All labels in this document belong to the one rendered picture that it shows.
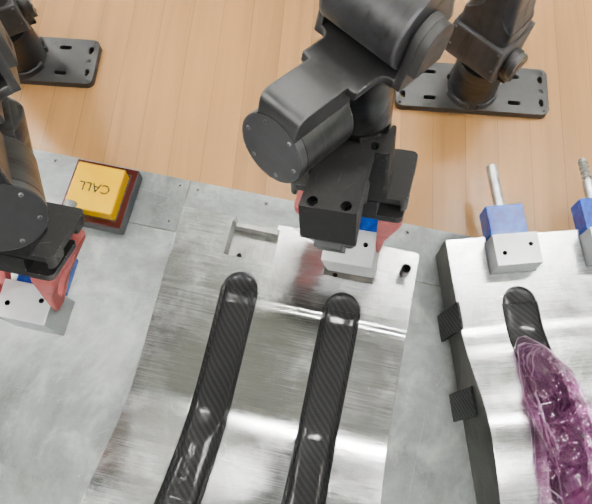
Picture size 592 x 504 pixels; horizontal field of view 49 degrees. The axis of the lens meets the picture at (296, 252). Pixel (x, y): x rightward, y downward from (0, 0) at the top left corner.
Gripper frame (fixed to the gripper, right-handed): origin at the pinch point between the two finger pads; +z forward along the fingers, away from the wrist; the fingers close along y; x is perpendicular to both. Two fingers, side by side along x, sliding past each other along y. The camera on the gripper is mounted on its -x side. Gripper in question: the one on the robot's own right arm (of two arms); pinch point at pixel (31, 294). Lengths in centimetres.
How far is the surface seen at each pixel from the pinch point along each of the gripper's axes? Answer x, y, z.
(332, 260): 8.2, 27.1, -4.1
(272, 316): 6.4, 22.2, 3.7
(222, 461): -7.4, 20.6, 9.3
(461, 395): 5.8, 43.3, 9.4
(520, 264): 16.5, 46.9, -1.1
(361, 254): 8.8, 29.7, -5.1
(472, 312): 12.8, 43.1, 3.8
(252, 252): 14.0, 18.3, 2.5
